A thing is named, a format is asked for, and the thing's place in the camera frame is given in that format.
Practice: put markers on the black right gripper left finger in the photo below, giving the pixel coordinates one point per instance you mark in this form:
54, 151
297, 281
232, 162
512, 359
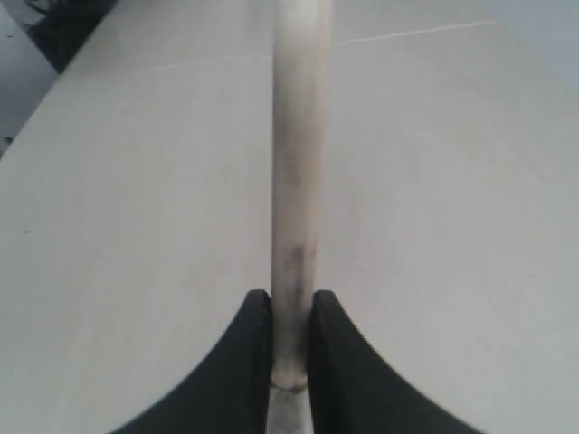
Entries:
228, 392

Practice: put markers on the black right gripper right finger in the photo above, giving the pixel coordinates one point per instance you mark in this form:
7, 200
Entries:
352, 389

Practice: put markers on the wooden paint brush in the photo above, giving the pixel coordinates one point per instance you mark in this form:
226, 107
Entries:
301, 48

